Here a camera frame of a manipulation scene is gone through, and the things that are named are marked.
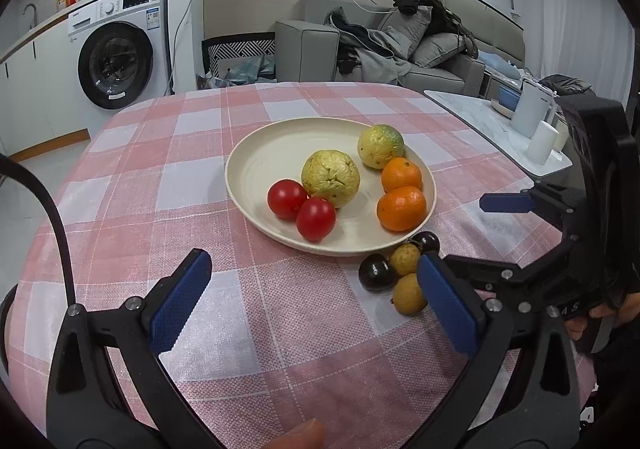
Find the white plastic jug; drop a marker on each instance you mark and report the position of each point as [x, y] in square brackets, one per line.
[530, 109]

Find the yellow soap bottle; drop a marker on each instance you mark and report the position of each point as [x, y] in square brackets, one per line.
[62, 1]

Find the white washing machine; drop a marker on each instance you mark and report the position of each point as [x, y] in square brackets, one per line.
[155, 54]

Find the person's left hand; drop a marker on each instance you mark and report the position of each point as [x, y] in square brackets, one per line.
[300, 436]

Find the black backpack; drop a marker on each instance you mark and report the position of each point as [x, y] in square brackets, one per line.
[445, 19]

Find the person's right hand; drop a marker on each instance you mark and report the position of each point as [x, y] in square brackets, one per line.
[575, 329]

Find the dark plum front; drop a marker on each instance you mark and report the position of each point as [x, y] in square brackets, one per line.
[377, 273]

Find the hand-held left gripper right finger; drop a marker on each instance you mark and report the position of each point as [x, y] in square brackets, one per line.
[447, 304]

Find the blue box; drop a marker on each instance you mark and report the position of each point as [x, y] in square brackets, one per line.
[507, 101]

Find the black cloth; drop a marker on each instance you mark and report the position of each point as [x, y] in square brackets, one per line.
[407, 1]

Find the dark plum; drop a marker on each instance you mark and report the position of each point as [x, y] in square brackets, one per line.
[427, 241]
[377, 273]

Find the red tomato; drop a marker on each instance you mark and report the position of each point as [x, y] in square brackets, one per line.
[316, 219]
[286, 199]

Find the white curtain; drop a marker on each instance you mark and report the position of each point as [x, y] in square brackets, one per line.
[575, 4]

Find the pink white checkered tablecloth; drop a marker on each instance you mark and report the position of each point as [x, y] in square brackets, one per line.
[175, 139]

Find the dark jacket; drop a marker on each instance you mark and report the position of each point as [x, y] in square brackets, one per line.
[350, 36]

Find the brown longan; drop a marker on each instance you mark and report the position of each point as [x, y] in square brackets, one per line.
[407, 295]
[404, 259]

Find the grey pillow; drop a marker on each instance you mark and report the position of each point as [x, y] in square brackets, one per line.
[435, 49]
[410, 26]

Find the cream round plate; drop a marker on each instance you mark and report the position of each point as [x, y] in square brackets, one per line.
[260, 164]

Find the dark plum back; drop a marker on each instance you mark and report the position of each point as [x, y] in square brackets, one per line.
[427, 241]

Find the light blue cloth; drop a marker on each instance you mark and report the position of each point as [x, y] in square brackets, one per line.
[495, 64]

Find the steel kitchen faucet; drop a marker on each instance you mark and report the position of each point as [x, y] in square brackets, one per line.
[35, 19]

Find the marble side table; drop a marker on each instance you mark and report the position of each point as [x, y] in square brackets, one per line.
[480, 119]

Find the white cup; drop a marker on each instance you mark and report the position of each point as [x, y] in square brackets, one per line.
[542, 144]

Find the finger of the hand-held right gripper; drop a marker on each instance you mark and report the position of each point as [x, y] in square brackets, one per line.
[505, 202]
[490, 271]

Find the black puffer jacket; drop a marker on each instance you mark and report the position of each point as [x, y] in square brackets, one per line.
[565, 84]

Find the white kitchen counter cabinet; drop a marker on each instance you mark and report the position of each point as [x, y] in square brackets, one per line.
[30, 104]

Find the green yellow guava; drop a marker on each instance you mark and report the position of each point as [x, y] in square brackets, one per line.
[380, 146]

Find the black patterned basket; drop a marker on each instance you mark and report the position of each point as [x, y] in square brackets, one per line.
[240, 49]

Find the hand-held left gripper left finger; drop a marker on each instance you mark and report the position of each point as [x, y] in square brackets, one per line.
[180, 299]

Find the orange mandarin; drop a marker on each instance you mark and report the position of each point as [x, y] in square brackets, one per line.
[401, 209]
[401, 175]

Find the teal plastic bag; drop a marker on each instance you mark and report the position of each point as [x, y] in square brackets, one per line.
[250, 66]

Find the grey blanket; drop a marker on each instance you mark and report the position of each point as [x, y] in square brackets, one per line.
[380, 64]

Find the grey sofa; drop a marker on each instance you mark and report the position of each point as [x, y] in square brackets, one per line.
[305, 49]

